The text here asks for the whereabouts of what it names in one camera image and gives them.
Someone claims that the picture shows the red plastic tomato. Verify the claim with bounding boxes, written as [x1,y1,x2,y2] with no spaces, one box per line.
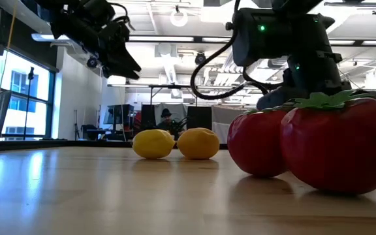
[227,108,289,178]
[279,90,376,196]

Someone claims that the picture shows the black ceiling track light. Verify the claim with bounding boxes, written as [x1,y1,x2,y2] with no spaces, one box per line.
[324,1,376,16]

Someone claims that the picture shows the yellow hanging cord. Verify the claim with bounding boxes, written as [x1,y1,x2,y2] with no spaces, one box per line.
[0,0,16,92]

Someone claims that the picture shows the white ring lamp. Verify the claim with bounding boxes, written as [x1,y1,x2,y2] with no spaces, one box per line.
[170,8,189,27]

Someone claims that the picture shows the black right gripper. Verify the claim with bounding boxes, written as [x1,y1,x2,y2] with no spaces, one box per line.
[256,52,376,110]

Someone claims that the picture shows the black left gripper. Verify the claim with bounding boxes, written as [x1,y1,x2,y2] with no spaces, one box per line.
[83,19,142,81]

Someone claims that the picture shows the black tripod stand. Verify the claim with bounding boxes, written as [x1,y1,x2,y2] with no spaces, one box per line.
[23,67,36,141]

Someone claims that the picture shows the yellow plastic lemon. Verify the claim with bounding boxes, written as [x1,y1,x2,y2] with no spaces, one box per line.
[132,129,176,160]

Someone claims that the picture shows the black background rig frame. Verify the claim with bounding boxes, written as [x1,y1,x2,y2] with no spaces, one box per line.
[108,84,376,108]

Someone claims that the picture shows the long ceiling light bar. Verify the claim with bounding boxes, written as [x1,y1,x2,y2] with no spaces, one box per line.
[31,32,376,46]

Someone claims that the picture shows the orange-yellow plastic lemon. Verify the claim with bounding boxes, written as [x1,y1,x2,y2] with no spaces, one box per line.
[177,127,221,161]

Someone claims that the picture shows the folded black tripod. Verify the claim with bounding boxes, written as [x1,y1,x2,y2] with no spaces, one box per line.
[72,109,80,140]

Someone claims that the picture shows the black monitor cart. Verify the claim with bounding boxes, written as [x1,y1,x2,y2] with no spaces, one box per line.
[104,104,136,141]

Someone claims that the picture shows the seated person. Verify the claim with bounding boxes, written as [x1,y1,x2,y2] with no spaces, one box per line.
[157,108,179,131]

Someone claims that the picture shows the black upright panel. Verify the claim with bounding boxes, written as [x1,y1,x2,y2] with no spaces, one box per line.
[141,104,156,131]
[187,106,213,131]

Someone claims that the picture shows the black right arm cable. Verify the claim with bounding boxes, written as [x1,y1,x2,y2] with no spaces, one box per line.
[190,0,290,101]

